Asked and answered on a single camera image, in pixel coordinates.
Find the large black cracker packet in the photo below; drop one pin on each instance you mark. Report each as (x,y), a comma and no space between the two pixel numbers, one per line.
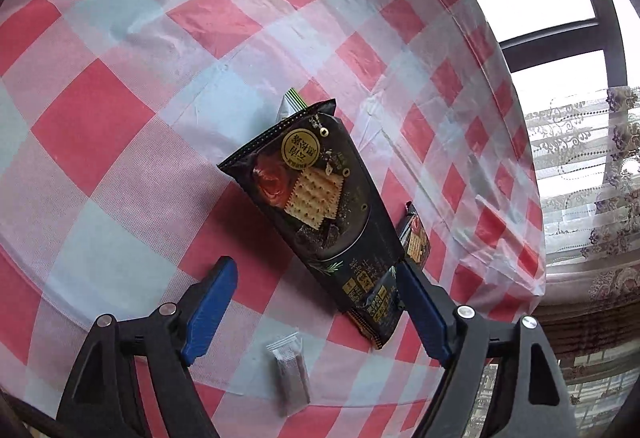
(325,218)

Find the green white snack packet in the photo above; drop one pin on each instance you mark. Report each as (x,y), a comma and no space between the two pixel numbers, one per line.
(290,105)

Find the small grey translucent packet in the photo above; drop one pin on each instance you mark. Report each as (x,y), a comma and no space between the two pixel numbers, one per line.
(292,378)

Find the brown patterned drape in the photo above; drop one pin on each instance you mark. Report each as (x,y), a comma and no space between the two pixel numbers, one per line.
(595,328)

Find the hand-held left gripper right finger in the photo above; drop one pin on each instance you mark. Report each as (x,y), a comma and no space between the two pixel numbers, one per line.
(425,313)

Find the white lace curtain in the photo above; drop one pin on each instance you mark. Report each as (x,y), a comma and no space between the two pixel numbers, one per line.
(585,178)

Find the dark window frame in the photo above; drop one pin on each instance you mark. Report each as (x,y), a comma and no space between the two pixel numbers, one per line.
(612,42)

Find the red white checked tablecloth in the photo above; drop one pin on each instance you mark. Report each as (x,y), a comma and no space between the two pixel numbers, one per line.
(125,117)

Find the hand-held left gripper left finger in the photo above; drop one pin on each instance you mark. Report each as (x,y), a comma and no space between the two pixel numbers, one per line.
(210,308)

